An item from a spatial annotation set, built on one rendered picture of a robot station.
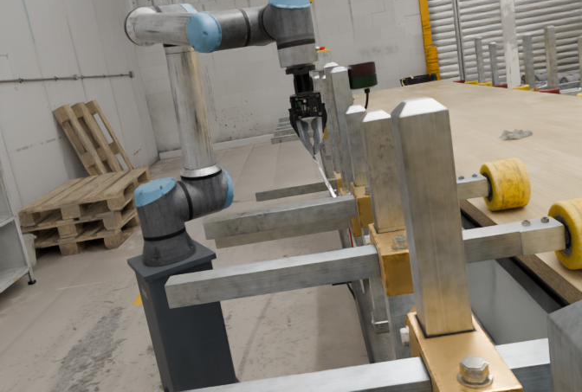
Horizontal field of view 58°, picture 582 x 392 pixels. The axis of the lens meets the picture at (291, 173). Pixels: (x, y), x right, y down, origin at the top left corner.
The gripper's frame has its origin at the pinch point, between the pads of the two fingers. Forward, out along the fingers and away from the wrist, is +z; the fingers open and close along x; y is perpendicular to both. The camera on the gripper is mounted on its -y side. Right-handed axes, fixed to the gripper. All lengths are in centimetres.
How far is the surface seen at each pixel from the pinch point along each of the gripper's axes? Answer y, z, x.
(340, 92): 16.0, -13.5, 7.5
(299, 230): 19.7, 13.7, -5.9
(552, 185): 35, 8, 41
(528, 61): -151, -3, 116
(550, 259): 65, 8, 26
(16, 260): -223, 79, -219
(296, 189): -30.3, 16.4, -7.1
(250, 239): 19.7, 13.9, -16.4
